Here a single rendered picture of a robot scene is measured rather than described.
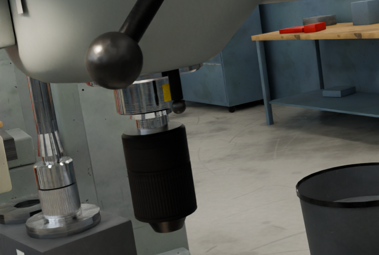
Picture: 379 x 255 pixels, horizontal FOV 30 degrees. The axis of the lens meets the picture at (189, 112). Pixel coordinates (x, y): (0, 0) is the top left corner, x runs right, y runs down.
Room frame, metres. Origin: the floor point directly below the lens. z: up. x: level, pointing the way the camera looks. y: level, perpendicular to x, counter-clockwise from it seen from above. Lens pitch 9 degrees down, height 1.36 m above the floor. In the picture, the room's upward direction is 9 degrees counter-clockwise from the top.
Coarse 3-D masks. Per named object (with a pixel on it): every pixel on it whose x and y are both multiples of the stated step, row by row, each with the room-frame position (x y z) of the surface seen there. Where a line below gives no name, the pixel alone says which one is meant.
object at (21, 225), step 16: (0, 208) 0.90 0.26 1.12; (16, 208) 0.89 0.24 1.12; (32, 208) 0.88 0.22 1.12; (96, 208) 0.84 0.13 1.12; (0, 224) 0.87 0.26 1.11; (16, 224) 0.86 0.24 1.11; (32, 224) 0.81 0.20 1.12; (48, 224) 0.80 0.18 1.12; (64, 224) 0.79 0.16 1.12; (80, 224) 0.79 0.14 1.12; (96, 224) 0.81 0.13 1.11; (112, 224) 0.80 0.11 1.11; (128, 224) 0.81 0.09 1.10; (0, 240) 0.84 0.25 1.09; (16, 240) 0.80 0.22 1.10; (32, 240) 0.79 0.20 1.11; (48, 240) 0.78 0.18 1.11; (64, 240) 0.77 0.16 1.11; (80, 240) 0.77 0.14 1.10; (96, 240) 0.78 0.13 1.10; (112, 240) 0.79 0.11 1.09; (128, 240) 0.81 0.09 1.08
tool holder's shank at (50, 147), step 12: (36, 84) 0.81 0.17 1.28; (48, 84) 0.82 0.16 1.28; (36, 96) 0.82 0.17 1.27; (48, 96) 0.82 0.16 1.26; (36, 108) 0.82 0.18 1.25; (48, 108) 0.82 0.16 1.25; (36, 120) 0.82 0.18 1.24; (48, 120) 0.82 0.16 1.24; (48, 132) 0.82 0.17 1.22; (48, 144) 0.81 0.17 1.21; (60, 144) 0.82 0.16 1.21; (48, 156) 0.82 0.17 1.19; (60, 156) 0.82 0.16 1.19
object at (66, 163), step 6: (66, 156) 0.84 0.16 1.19; (42, 162) 0.83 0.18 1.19; (60, 162) 0.81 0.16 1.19; (66, 162) 0.81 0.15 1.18; (72, 162) 0.82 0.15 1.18; (36, 168) 0.81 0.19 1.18; (42, 168) 0.81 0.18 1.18; (48, 168) 0.80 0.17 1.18; (54, 168) 0.80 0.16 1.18; (60, 168) 0.81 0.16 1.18; (66, 168) 0.81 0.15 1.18; (42, 174) 0.81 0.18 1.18
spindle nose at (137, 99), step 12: (132, 84) 0.48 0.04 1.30; (144, 84) 0.48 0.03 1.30; (156, 84) 0.48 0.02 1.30; (120, 96) 0.49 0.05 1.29; (132, 96) 0.49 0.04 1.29; (144, 96) 0.48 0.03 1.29; (156, 96) 0.48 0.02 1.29; (120, 108) 0.49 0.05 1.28; (132, 108) 0.49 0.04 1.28; (144, 108) 0.48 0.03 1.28; (156, 108) 0.48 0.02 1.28; (168, 108) 0.49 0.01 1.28
